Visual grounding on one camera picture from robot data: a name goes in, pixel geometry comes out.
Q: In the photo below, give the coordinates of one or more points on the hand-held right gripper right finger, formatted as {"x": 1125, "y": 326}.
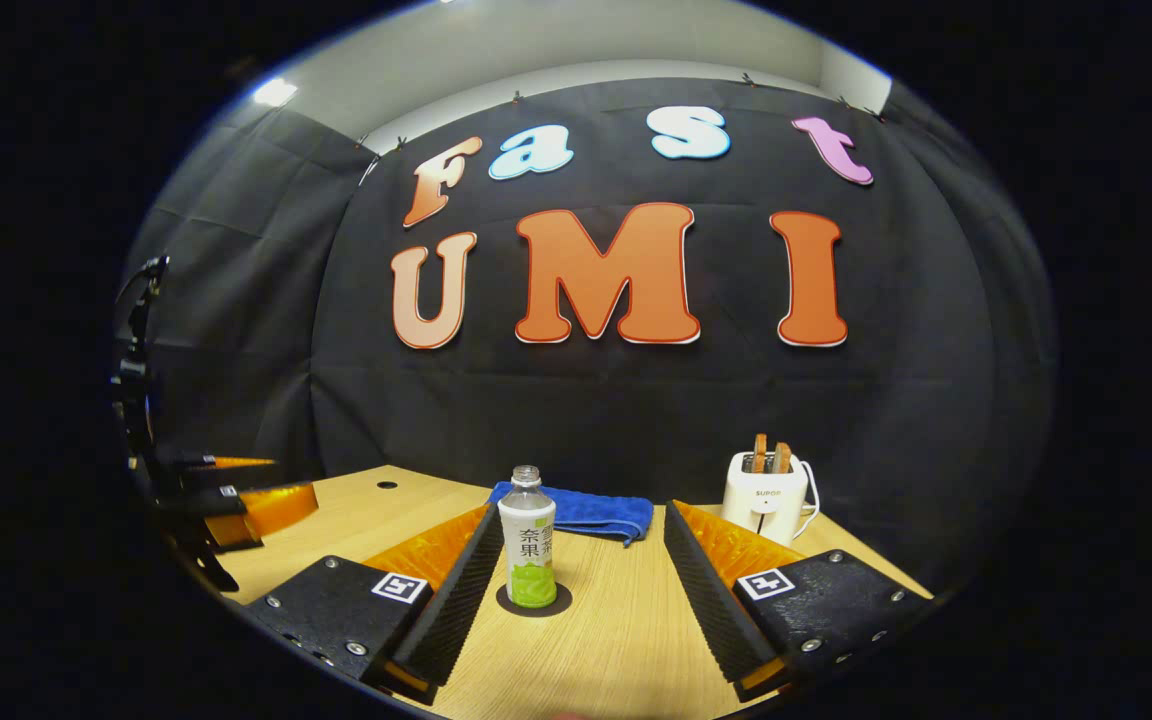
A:
{"x": 711, "y": 605}

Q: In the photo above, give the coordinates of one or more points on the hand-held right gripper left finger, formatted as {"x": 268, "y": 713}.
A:
{"x": 456, "y": 610}

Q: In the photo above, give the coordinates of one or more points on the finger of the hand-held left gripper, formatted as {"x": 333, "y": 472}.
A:
{"x": 266, "y": 508}
{"x": 201, "y": 463}

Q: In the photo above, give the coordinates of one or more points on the clear water bottle green label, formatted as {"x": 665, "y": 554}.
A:
{"x": 528, "y": 545}

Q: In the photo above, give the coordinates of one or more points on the dark brown round coaster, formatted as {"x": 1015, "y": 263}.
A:
{"x": 562, "y": 603}

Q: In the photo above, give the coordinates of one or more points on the white toaster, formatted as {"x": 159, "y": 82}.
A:
{"x": 761, "y": 500}

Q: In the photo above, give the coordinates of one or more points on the blue towel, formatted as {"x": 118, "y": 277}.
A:
{"x": 596, "y": 512}

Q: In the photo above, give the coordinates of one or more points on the brown bread slice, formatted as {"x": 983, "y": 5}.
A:
{"x": 759, "y": 452}
{"x": 783, "y": 458}

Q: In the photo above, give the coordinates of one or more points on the black backdrop cloth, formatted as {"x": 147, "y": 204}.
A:
{"x": 636, "y": 400}

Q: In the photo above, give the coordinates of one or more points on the ceiling light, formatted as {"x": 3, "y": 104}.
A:
{"x": 274, "y": 92}

